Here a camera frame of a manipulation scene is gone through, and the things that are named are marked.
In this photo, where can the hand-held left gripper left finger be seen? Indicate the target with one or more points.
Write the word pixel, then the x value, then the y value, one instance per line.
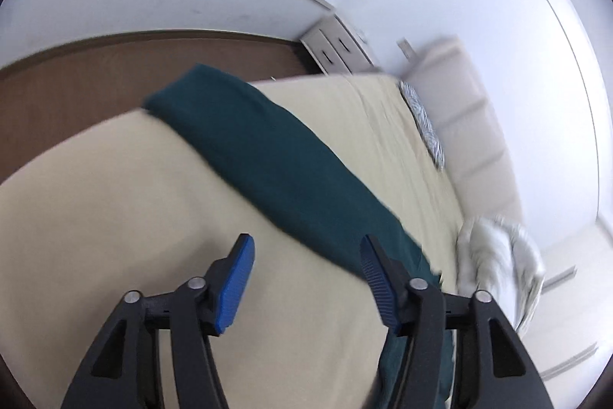
pixel 234 279

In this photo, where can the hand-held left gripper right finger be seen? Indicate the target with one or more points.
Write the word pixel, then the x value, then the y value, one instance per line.
pixel 378 279

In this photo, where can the dark teal knit sweater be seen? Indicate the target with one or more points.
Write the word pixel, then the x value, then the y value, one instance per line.
pixel 287 169

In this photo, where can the white grey folded cloth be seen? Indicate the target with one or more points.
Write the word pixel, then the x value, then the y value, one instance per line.
pixel 498 255

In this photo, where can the bed with beige sheet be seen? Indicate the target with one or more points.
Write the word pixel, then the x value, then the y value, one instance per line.
pixel 96 222

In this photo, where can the zebra print pillow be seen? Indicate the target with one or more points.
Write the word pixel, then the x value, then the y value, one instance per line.
pixel 424 121

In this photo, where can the white padded headboard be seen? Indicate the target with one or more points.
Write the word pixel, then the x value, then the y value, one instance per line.
pixel 469 112

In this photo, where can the white drawer cabinet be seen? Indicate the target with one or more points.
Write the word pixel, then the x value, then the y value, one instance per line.
pixel 335 45

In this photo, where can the wall switch plate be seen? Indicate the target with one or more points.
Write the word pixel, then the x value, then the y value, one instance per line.
pixel 404 46

